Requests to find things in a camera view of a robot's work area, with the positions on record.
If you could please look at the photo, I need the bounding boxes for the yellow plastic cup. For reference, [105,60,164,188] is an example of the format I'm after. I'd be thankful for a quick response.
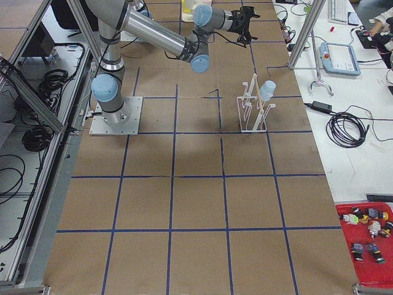
[182,0,193,14]

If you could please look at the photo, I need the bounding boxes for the blue teach pendant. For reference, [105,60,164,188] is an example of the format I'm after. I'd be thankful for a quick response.
[319,42,361,76]

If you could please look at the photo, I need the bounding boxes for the black power adapter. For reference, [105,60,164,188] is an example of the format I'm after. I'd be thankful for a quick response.
[311,101,332,114]

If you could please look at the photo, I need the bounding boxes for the white keyboard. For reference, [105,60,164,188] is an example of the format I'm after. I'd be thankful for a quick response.
[328,0,348,25]

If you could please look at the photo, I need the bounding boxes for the cream serving tray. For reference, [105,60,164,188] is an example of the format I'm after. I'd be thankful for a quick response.
[181,12,193,23]

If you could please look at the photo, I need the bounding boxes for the coiled black cable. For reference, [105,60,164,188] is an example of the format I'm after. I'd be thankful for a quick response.
[325,111,370,149]

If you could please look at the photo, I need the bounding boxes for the aluminium frame post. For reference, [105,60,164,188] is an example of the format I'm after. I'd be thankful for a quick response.
[288,0,325,69]

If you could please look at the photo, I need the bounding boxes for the white wire cup rack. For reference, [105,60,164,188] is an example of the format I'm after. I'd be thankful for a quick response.
[236,73,276,133]

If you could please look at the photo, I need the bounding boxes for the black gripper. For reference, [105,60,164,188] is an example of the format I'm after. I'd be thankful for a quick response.
[230,6,260,46]

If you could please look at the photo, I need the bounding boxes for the red parts tray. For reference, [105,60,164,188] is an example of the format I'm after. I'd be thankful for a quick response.
[336,202,392,288]

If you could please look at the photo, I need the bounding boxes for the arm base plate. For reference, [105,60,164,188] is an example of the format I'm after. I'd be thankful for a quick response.
[90,96,143,136]

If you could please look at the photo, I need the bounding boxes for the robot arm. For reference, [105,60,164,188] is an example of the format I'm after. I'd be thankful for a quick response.
[87,1,256,133]

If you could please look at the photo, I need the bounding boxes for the light blue plastic cup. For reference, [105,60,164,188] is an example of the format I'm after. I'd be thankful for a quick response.
[260,80,276,101]

